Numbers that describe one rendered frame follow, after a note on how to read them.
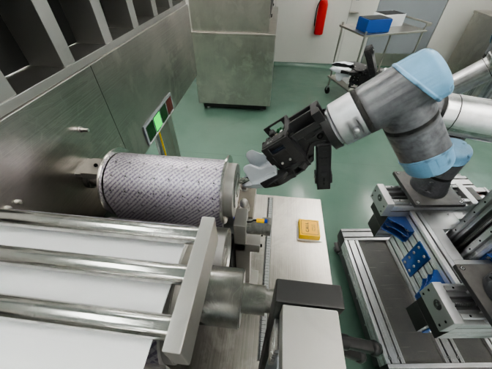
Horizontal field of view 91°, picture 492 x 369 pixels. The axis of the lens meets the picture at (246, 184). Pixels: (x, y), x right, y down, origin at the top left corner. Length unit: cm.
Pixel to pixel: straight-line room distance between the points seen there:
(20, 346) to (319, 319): 20
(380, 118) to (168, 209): 40
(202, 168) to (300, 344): 36
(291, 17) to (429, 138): 458
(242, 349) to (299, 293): 55
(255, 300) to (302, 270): 54
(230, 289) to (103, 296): 12
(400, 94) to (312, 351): 33
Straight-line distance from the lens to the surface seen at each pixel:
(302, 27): 498
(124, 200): 55
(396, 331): 165
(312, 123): 42
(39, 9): 61
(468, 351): 180
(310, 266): 84
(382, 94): 40
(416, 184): 135
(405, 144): 45
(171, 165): 50
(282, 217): 92
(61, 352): 23
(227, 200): 47
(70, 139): 61
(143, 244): 24
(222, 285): 28
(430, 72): 41
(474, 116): 61
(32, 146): 55
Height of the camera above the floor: 163
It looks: 45 degrees down
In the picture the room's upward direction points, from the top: straight up
